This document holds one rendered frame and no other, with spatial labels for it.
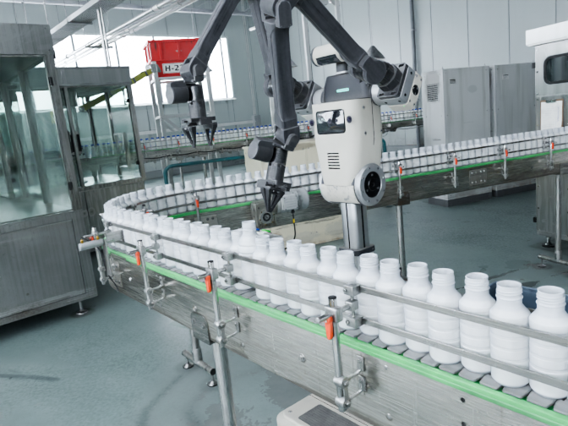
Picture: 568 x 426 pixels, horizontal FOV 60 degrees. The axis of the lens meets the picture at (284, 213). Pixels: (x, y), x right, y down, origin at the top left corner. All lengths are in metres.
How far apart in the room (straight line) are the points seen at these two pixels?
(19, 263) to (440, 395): 3.72
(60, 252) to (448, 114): 5.14
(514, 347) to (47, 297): 3.91
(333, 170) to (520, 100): 6.38
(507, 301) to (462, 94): 6.55
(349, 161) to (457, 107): 5.55
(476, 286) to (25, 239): 3.77
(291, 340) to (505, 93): 6.90
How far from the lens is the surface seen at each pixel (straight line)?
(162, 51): 7.95
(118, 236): 2.06
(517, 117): 8.02
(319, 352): 1.14
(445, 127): 7.12
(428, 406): 0.98
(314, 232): 5.64
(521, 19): 14.10
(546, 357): 0.85
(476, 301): 0.88
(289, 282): 1.19
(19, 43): 4.33
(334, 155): 1.82
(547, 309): 0.83
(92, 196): 6.39
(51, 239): 4.33
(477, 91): 7.50
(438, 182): 3.55
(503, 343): 0.86
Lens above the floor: 1.46
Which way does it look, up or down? 11 degrees down
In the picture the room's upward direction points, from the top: 6 degrees counter-clockwise
